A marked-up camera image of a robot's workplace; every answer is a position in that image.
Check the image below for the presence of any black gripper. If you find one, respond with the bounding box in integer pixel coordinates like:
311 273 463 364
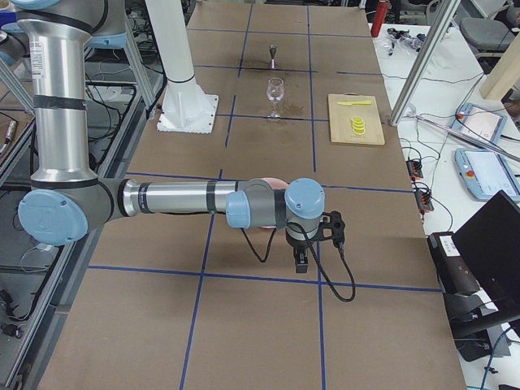
285 227 309 273

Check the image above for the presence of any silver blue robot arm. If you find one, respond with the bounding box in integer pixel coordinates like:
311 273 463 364
15 1 325 273

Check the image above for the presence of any clear wine glass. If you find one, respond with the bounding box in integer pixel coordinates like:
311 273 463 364
266 77 284 119

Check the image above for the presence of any pink bowl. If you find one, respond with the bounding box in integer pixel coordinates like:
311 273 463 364
258 178 288 229

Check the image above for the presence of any bamboo cutting board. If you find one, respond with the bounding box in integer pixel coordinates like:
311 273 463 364
327 93 385 145

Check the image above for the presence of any black box device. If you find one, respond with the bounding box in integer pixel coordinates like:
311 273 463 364
427 232 479 296

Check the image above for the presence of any yellow plastic knife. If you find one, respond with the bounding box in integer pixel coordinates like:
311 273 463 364
336 100 373 106

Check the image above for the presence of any lower blue teach pendant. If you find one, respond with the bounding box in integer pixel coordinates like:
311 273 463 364
454 148 519 202

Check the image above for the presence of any blue teach pendant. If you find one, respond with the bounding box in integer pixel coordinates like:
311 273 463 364
454 148 519 202
451 102 507 143

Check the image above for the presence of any upper blue teach pendant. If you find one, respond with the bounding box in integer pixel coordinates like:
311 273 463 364
451 102 507 143

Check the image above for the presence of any red cylinder bottle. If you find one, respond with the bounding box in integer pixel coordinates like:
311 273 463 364
370 0 389 37

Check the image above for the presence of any grey office chair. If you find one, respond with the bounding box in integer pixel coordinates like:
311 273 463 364
459 1 519 59

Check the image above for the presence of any blue storage bin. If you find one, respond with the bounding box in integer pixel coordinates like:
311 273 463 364
0 0 16 27

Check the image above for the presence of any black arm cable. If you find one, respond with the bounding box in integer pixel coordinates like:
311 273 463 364
240 222 358 303

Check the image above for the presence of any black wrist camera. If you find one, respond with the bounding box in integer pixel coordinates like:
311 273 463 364
316 210 346 249

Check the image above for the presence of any white pedestal column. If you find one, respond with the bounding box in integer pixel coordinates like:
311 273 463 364
145 0 219 134

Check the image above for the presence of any aluminium frame post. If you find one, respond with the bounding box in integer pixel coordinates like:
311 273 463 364
389 0 461 126

